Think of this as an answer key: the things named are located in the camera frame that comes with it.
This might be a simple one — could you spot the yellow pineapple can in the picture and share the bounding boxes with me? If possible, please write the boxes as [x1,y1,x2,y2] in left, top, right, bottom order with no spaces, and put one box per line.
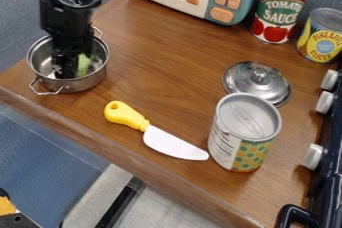
[295,7,342,65]

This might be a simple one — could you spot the red tomato can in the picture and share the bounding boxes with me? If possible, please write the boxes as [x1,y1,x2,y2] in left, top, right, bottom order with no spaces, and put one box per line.
[248,0,310,45]

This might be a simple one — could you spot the silver pot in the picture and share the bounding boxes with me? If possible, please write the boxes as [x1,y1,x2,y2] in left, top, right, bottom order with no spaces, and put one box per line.
[25,26,113,97]

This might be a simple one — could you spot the dotted can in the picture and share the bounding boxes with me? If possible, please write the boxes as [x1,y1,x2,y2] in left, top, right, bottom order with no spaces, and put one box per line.
[205,92,284,174]

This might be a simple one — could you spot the silver lid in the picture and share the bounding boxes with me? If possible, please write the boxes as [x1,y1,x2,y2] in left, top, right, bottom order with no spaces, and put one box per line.
[221,60,294,108]

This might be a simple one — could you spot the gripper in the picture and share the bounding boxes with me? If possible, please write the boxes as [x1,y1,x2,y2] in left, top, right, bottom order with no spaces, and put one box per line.
[37,0,103,80]

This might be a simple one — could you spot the yellow toy knife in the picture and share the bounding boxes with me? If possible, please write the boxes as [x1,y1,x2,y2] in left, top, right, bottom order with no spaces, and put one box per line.
[102,100,212,162]

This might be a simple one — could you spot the toy stove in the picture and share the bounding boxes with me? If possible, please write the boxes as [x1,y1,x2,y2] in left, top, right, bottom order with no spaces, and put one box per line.
[273,68,342,228]

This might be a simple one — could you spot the green toy broccoli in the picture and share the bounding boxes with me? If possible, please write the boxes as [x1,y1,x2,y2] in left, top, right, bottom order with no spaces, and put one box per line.
[74,53,94,78]

